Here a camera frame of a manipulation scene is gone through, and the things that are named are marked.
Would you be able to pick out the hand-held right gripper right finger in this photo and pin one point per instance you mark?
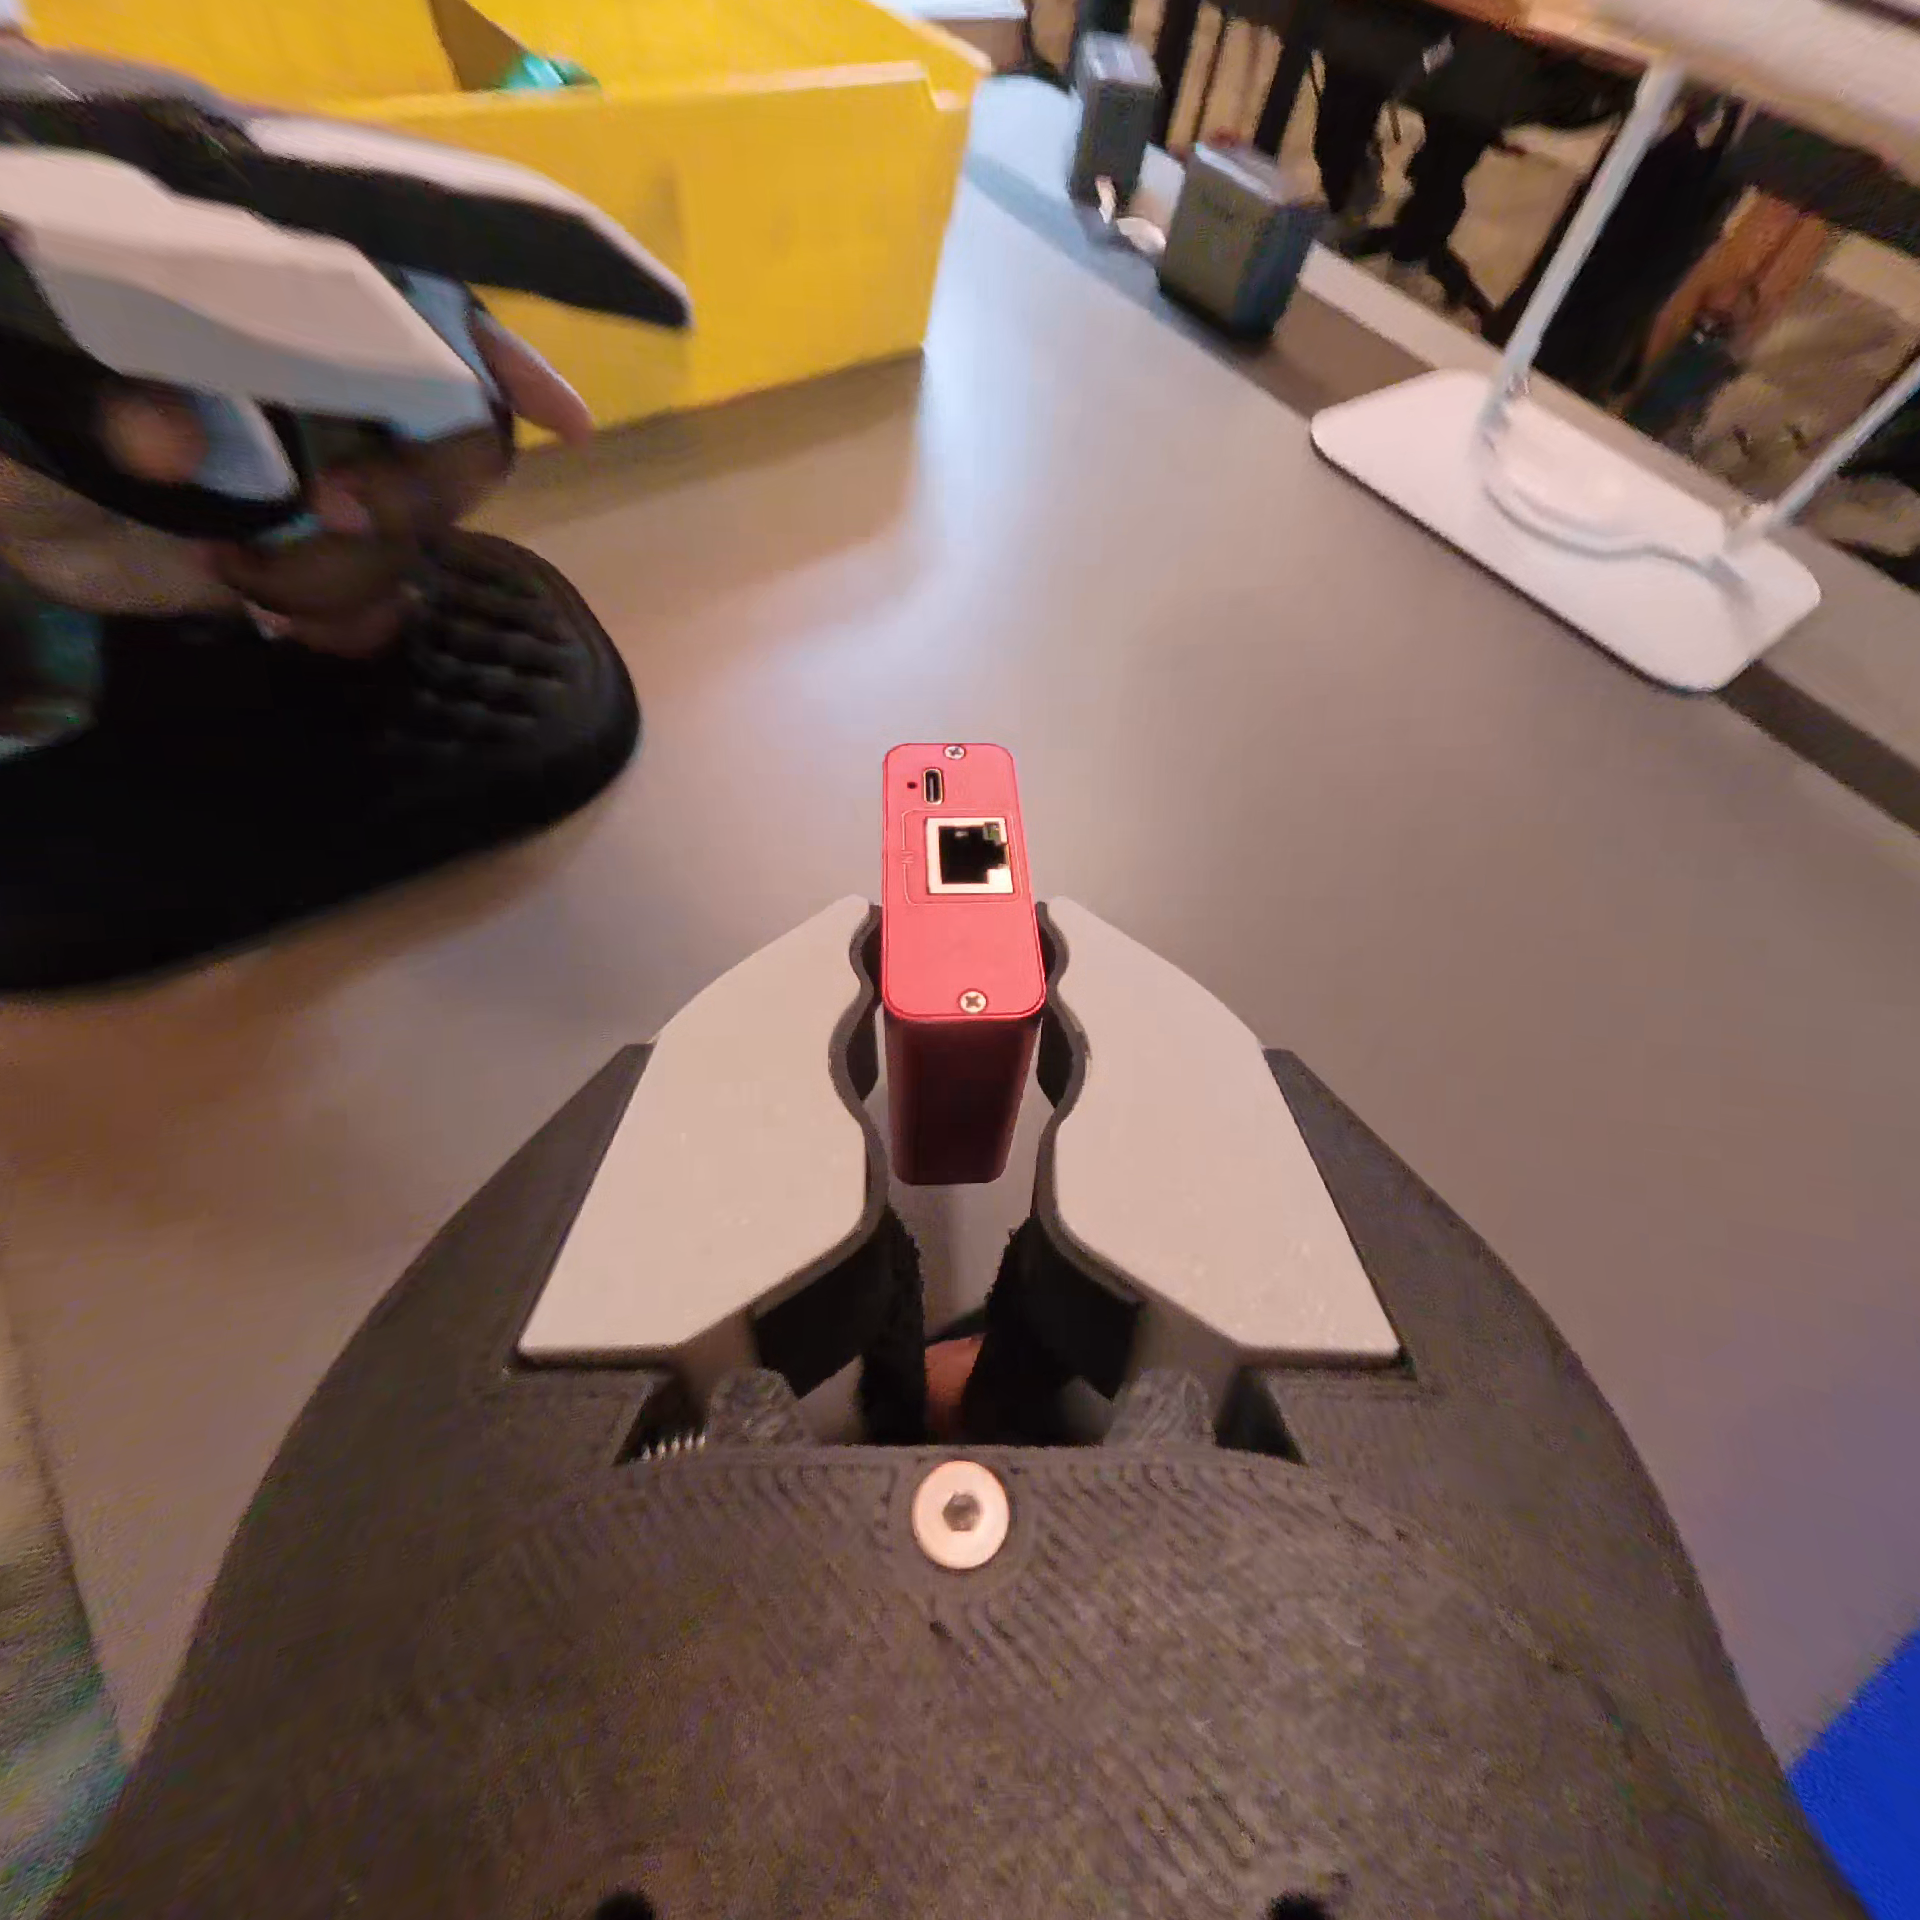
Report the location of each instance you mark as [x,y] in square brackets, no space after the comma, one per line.
[1200,1183]

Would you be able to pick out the person's right hand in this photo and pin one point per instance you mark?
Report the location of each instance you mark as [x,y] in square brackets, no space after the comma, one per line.
[954,1386]

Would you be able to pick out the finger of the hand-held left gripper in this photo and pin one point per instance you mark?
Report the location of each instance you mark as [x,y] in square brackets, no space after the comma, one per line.
[223,300]
[496,210]

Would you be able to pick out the red ethernet splitter box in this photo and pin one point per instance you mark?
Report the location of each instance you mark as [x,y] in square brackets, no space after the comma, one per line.
[961,960]

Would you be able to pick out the yellow storage bin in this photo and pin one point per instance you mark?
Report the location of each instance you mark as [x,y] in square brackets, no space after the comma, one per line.
[748,223]

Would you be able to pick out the grey charger box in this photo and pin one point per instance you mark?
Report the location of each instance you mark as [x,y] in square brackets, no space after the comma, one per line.
[1237,246]
[1111,105]

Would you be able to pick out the black dimpled wrist pad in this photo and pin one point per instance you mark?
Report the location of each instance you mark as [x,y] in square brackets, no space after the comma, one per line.
[376,782]

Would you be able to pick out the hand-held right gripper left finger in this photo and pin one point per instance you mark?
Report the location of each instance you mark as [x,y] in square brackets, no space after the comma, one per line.
[704,1183]

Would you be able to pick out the white board stand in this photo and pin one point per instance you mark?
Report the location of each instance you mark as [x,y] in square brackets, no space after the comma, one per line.
[1423,450]

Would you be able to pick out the blue storage bin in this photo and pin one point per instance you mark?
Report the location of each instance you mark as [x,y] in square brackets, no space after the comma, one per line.
[1866,1800]

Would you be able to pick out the grey desk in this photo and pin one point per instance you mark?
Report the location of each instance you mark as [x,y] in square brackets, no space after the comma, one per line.
[1200,676]

